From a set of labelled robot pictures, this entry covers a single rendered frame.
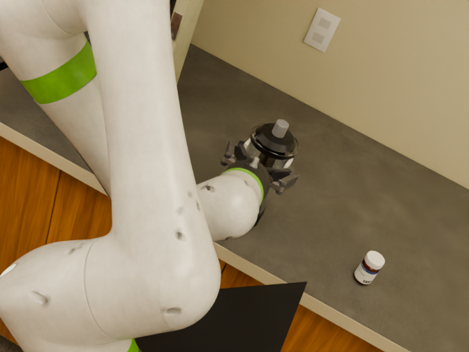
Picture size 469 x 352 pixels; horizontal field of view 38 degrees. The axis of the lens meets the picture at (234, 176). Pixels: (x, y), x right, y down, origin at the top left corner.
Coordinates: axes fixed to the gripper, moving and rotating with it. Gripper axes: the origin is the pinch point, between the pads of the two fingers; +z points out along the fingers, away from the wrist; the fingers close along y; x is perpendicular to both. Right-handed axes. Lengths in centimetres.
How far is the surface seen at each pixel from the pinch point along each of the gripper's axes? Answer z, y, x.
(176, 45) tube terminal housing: 17.3, 32.6, -8.2
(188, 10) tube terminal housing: 14.5, 32.7, -17.7
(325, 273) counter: 1.0, -23.7, 18.7
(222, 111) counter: 37.3, 19.0, 7.2
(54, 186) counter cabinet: 1, 43, 33
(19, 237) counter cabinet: 9, 50, 55
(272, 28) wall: 59, 19, -16
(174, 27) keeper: 14.7, 34.1, -12.5
